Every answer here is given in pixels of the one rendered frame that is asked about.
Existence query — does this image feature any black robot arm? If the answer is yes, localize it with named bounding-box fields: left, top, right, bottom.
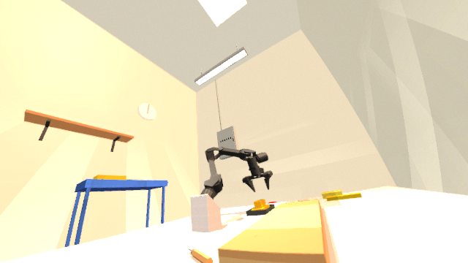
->
left=200, top=147, right=268, bottom=200

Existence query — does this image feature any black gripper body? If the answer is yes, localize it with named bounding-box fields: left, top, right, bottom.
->
left=242, top=165, right=273, bottom=183

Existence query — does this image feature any dark grey rectangular frame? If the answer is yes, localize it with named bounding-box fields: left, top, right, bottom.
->
left=246, top=204, right=275, bottom=216

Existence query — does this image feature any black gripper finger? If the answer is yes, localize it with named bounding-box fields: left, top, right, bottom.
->
left=245, top=180, right=255, bottom=192
left=264, top=177, right=270, bottom=190

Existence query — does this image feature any orange-handled awl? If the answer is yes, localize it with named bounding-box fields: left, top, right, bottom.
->
left=189, top=248, right=213, bottom=263

